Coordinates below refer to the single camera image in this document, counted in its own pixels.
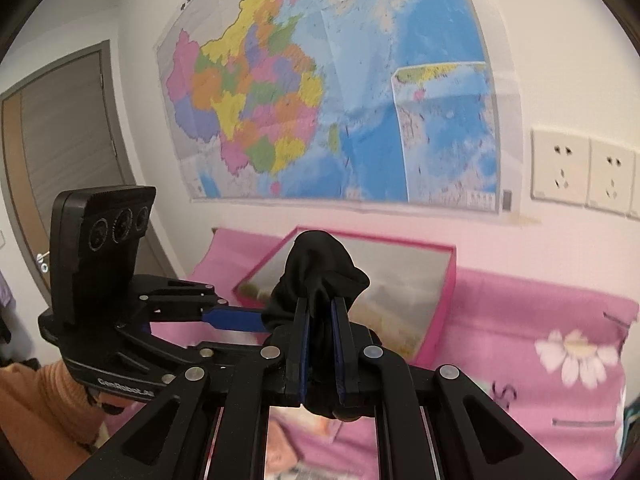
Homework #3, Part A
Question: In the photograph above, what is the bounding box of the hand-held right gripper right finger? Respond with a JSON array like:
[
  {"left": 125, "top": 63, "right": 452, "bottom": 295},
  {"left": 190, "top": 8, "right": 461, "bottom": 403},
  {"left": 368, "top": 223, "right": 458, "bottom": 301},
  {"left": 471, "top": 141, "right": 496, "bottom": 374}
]
[{"left": 330, "top": 296, "right": 576, "bottom": 480}]

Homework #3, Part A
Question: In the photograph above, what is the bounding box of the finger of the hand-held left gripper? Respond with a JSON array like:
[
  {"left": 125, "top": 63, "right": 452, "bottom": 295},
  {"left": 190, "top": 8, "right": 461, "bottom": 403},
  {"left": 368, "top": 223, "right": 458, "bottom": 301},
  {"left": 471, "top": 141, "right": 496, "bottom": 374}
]
[
  {"left": 132, "top": 275, "right": 268, "bottom": 335},
  {"left": 116, "top": 326, "right": 268, "bottom": 370}
]

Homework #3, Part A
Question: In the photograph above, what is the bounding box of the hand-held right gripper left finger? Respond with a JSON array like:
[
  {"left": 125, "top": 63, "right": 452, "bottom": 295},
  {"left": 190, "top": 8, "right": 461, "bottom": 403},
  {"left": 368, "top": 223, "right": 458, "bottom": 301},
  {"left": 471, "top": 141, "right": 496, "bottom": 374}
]
[{"left": 65, "top": 297, "right": 313, "bottom": 480}]

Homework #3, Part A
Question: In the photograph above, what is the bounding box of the black sock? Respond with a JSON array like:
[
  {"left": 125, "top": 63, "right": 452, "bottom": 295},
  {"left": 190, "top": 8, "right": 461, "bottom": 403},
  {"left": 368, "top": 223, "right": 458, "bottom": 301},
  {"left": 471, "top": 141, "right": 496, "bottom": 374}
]
[{"left": 262, "top": 230, "right": 371, "bottom": 418}]

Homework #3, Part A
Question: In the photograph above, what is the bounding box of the pink cardboard box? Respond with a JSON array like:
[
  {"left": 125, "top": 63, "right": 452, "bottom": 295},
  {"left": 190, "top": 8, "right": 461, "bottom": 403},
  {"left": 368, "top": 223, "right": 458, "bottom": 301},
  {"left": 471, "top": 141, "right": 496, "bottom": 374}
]
[{"left": 232, "top": 225, "right": 457, "bottom": 363}]

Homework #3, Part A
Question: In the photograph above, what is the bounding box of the person's left forearm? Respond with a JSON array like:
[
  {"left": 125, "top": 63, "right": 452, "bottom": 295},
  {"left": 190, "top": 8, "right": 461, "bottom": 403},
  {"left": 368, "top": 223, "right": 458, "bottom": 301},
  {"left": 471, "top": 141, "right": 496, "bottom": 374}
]
[{"left": 0, "top": 362, "right": 131, "bottom": 480}]

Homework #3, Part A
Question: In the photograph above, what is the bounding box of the purple cloth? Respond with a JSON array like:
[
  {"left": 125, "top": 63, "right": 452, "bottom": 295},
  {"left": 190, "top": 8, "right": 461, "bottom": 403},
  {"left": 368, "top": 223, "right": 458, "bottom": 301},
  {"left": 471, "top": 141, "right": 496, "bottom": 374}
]
[{"left": 0, "top": 270, "right": 16, "bottom": 311}]

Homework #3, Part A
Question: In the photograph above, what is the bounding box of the grey door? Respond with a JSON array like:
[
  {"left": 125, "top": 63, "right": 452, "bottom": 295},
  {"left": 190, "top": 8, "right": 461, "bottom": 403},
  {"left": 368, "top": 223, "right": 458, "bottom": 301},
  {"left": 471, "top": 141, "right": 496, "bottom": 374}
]
[{"left": 0, "top": 40, "right": 166, "bottom": 291}]

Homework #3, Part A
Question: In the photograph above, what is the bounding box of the pink flowered bedsheet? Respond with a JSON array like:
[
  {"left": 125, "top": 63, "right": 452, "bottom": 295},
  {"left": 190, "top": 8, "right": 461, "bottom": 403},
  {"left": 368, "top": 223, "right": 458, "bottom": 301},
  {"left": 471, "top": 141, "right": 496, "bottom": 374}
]
[{"left": 150, "top": 227, "right": 640, "bottom": 480}]

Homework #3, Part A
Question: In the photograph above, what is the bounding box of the colourful wall map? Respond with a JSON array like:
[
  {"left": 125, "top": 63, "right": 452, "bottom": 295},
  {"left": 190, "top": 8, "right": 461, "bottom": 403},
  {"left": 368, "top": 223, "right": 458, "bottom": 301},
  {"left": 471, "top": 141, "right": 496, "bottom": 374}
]
[{"left": 155, "top": 0, "right": 523, "bottom": 218}]

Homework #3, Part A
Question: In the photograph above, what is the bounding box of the white wall socket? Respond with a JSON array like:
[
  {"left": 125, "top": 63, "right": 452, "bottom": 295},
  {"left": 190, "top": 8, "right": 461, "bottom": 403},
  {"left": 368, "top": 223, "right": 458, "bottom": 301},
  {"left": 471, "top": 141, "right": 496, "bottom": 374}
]
[
  {"left": 530, "top": 127, "right": 592, "bottom": 207},
  {"left": 586, "top": 137, "right": 638, "bottom": 217}
]

